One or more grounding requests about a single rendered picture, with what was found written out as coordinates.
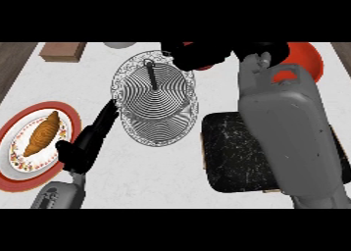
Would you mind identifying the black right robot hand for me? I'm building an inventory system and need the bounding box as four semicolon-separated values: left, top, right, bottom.
160;41;291;73

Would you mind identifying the red round bowl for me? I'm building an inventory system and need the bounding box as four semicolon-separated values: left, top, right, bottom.
271;41;325;85

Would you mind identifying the white floral-rimmed plate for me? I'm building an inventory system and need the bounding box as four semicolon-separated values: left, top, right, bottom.
8;114;71;175

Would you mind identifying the silver tiered wire basket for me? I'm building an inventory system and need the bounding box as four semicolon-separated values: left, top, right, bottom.
108;49;200;148

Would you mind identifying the black speckled tray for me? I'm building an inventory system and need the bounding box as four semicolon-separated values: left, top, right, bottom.
200;111;351;194

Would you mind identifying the red round placemat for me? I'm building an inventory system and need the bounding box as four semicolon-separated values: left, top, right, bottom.
0;100;83;193

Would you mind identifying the brown wooden block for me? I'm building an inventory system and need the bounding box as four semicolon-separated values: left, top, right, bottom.
37;41;87;64

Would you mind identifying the grey round bowl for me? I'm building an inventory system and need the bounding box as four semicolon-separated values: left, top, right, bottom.
102;41;138;50

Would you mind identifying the brown croissant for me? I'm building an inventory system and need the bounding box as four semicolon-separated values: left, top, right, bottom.
22;110;62;158

